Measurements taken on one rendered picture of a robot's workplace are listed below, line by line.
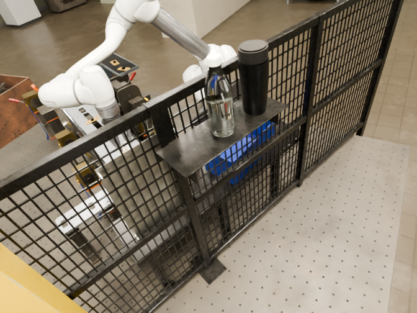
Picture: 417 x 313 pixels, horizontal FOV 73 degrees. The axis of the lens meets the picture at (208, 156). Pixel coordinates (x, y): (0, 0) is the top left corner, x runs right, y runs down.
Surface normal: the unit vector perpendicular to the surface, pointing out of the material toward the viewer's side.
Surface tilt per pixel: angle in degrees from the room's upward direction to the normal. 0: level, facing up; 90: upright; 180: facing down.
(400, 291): 0
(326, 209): 0
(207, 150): 0
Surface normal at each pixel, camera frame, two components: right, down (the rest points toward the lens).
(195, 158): -0.14, -0.72
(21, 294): 0.64, 0.46
